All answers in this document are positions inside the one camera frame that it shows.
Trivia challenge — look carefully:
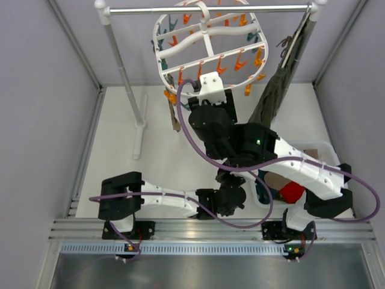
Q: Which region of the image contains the brown argyle sock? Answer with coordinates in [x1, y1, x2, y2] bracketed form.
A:
[164, 74, 181, 132]

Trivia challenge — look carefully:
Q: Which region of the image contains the white round clip hanger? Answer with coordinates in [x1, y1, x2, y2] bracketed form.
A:
[151, 1, 269, 105]

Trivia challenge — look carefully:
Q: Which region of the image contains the beige ribbed sock striped cuff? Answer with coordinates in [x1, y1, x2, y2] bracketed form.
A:
[264, 172, 291, 191]

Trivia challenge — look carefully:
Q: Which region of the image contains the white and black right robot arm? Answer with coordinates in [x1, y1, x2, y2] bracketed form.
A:
[188, 89, 353, 231]

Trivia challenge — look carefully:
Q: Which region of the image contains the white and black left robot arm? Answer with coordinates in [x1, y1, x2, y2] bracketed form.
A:
[91, 172, 247, 233]

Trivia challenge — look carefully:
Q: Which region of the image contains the olive green hanging garment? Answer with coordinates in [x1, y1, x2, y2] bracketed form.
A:
[248, 13, 310, 128]

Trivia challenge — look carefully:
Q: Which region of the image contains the teal green sock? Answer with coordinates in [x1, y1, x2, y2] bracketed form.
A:
[256, 170, 270, 205]

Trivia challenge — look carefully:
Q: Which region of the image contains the red santa sock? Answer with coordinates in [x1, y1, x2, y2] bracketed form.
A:
[279, 182, 305, 204]

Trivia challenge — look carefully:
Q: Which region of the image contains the white plastic laundry basket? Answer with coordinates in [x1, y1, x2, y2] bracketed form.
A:
[244, 140, 340, 209]

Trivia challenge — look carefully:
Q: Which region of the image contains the white and steel clothes rack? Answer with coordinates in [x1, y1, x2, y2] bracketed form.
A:
[94, 1, 326, 160]

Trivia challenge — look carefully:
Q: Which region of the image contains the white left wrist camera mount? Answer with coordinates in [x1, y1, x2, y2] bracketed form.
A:
[198, 71, 226, 105]

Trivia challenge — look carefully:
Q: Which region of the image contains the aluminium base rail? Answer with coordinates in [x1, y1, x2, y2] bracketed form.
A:
[49, 219, 376, 243]

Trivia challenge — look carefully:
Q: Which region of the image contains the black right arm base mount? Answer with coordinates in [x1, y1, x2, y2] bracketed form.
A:
[262, 221, 315, 244]

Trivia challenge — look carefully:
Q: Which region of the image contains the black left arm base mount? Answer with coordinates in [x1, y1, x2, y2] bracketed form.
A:
[102, 221, 156, 240]

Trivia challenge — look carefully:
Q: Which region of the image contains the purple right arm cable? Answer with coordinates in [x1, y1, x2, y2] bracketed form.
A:
[176, 78, 381, 223]

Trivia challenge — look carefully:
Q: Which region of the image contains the grey slotted cable duct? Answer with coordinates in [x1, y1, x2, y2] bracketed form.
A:
[60, 242, 301, 256]

